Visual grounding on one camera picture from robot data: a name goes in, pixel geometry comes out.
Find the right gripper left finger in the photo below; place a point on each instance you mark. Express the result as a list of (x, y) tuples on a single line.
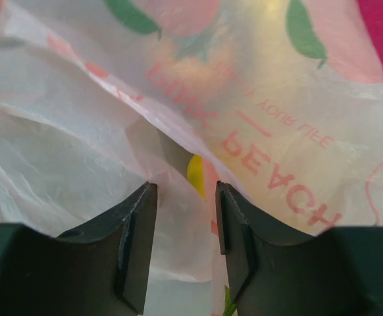
[(98, 268)]

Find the pink plastic bag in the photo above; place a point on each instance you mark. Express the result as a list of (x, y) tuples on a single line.
[(283, 100)]

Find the yellow fake fruit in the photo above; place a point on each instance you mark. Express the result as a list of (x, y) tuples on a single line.
[(195, 175)]

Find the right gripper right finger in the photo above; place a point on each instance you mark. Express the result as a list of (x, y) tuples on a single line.
[(274, 269)]

